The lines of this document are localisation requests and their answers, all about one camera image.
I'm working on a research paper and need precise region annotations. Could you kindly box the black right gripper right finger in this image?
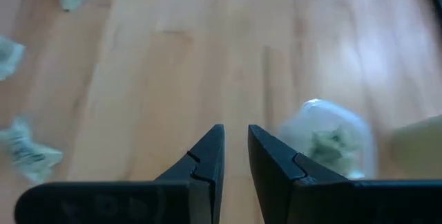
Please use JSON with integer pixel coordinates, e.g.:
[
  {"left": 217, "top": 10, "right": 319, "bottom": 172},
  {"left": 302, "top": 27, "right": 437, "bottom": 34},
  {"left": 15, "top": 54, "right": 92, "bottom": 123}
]
[{"left": 247, "top": 124, "right": 442, "bottom": 224}]

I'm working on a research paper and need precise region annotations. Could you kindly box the clear round plastic cup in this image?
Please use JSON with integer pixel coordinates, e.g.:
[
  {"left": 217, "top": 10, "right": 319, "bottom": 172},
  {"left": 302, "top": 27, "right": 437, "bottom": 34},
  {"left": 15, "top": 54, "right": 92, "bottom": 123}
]
[{"left": 276, "top": 98, "right": 377, "bottom": 180}]

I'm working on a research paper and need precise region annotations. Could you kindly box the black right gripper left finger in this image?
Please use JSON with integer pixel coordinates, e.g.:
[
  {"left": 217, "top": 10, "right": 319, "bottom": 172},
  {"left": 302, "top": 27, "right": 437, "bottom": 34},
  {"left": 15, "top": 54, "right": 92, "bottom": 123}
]
[{"left": 14, "top": 124, "right": 226, "bottom": 224}]

